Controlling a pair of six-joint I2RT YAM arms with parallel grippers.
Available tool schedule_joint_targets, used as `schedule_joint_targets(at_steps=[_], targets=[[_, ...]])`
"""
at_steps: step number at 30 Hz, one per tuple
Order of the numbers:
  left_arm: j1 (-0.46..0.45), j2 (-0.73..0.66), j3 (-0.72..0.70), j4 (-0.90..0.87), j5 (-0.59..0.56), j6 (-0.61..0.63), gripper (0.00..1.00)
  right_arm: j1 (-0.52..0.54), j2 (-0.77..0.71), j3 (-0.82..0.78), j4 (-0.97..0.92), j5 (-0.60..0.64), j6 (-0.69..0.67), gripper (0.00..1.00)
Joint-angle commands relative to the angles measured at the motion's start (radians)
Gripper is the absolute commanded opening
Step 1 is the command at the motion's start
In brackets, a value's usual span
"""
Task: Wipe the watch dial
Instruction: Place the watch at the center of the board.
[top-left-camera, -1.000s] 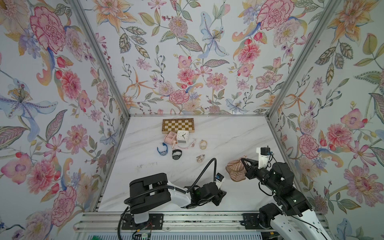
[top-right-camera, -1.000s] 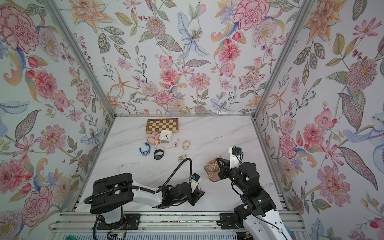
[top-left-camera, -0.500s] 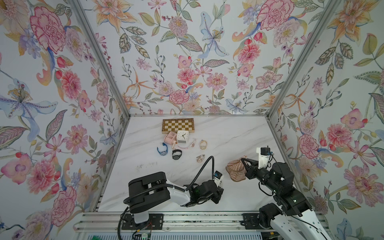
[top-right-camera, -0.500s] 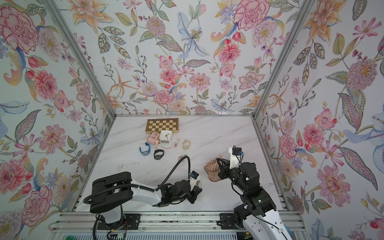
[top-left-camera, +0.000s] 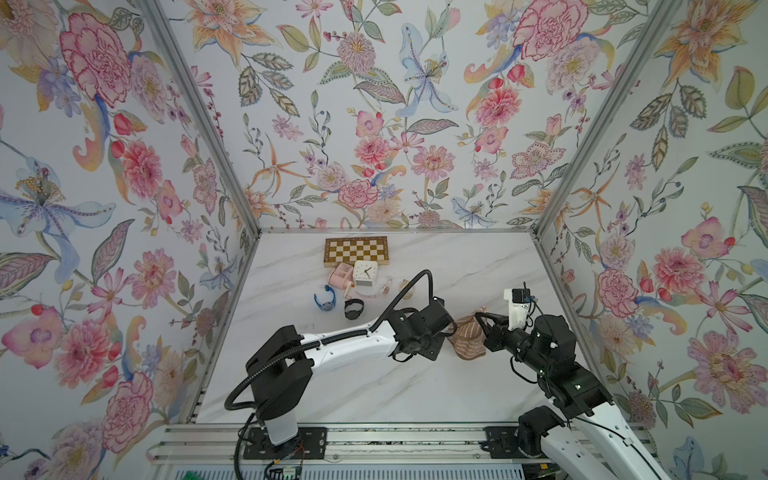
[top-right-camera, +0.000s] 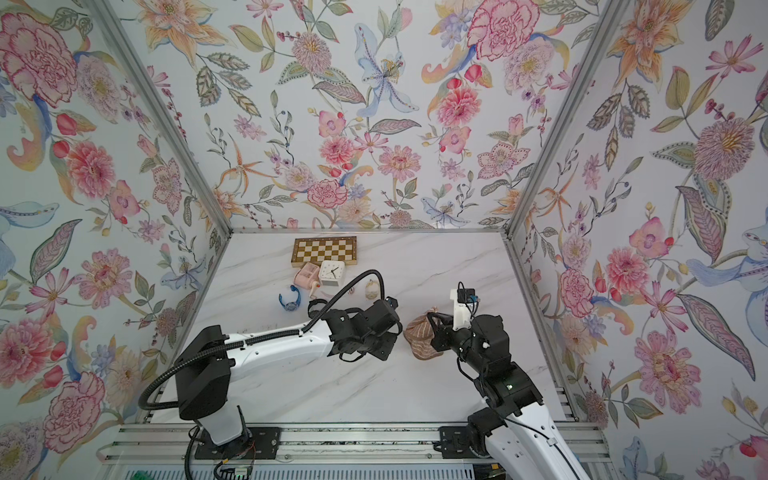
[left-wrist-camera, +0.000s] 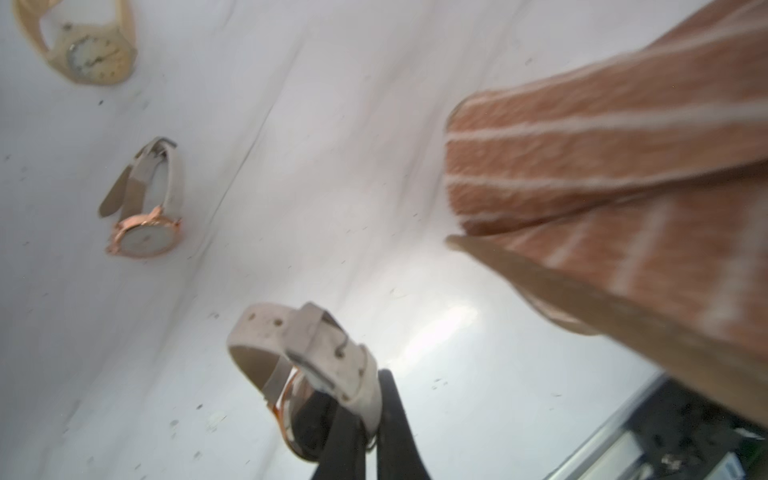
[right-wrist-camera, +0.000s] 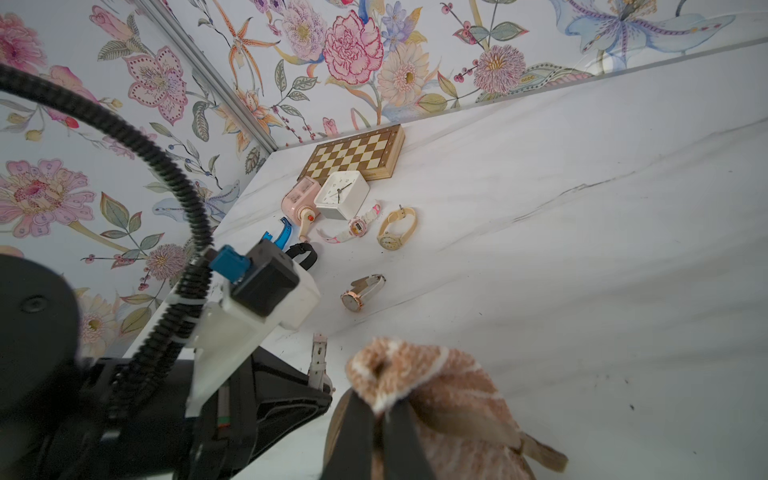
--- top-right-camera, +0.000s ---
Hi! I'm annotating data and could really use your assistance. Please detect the brown striped cloth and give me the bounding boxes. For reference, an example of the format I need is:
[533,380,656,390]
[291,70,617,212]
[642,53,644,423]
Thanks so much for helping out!
[404,310,442,361]

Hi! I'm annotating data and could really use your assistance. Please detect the blue translucent wristwatch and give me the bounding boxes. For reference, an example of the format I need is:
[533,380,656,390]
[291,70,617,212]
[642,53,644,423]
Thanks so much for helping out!
[278,285,302,312]

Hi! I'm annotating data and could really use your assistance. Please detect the black band wristwatch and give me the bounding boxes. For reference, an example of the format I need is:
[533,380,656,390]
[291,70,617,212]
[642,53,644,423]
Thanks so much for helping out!
[307,298,328,319]

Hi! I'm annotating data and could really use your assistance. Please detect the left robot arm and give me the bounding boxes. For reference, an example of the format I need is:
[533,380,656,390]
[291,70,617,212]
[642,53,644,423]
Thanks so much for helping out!
[174,297,402,448]

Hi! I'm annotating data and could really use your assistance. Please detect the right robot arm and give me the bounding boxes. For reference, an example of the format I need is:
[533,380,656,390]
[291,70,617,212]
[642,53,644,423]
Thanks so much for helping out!
[427,312,589,479]

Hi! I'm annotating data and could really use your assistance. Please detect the white square alarm clock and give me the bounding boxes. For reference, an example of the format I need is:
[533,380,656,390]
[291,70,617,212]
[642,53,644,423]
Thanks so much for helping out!
[318,260,346,287]

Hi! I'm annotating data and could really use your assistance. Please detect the pink toy music box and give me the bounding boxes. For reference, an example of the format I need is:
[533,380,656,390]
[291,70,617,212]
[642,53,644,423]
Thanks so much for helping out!
[293,262,320,300]

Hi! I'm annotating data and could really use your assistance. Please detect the wooden chessboard box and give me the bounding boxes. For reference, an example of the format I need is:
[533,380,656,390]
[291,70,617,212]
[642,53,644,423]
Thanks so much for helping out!
[290,236,358,268]

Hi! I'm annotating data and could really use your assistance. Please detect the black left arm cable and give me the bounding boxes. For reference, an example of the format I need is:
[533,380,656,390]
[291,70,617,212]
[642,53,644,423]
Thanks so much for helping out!
[137,269,386,412]

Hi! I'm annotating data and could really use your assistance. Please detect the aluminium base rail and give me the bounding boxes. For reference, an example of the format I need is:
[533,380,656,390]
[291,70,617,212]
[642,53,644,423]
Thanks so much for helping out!
[95,422,601,480]

